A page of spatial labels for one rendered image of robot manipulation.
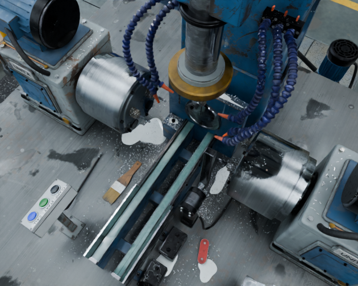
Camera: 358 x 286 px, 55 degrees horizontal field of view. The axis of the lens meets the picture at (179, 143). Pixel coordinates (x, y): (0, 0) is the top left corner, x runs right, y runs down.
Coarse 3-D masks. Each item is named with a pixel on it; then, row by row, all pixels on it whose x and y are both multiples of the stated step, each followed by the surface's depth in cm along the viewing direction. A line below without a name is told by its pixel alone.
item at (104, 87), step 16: (96, 64) 117; (112, 64) 117; (80, 80) 118; (96, 80) 115; (112, 80) 114; (128, 80) 114; (80, 96) 119; (96, 96) 116; (112, 96) 114; (128, 96) 114; (144, 96) 124; (96, 112) 119; (112, 112) 115; (128, 112) 119; (144, 112) 132; (128, 128) 127
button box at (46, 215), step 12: (60, 180) 108; (48, 192) 107; (60, 192) 105; (72, 192) 107; (36, 204) 105; (48, 204) 103; (60, 204) 105; (24, 216) 104; (36, 216) 102; (48, 216) 103; (36, 228) 100; (48, 228) 104
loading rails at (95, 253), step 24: (168, 144) 130; (168, 168) 132; (192, 168) 126; (144, 192) 122; (168, 192) 122; (120, 216) 118; (168, 216) 119; (96, 240) 112; (120, 240) 121; (144, 240) 114; (96, 264) 111; (120, 264) 111
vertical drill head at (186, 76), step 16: (192, 0) 71; (208, 0) 69; (208, 16) 73; (192, 32) 79; (208, 32) 77; (192, 48) 83; (208, 48) 82; (176, 64) 95; (192, 64) 88; (208, 64) 87; (224, 64) 93; (176, 80) 93; (192, 80) 91; (208, 80) 90; (224, 80) 93; (192, 96) 92; (208, 96) 92
